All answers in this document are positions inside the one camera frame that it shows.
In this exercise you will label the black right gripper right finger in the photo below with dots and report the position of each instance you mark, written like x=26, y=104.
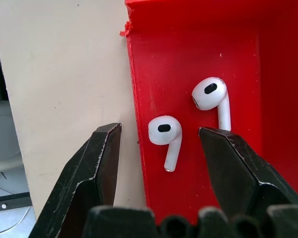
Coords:
x=238, y=171

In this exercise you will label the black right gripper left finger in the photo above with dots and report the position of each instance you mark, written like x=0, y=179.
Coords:
x=89, y=173

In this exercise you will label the white earbud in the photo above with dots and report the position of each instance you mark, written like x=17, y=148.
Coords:
x=164, y=135
x=208, y=95

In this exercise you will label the red plastic tray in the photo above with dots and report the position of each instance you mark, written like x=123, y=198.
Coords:
x=188, y=62

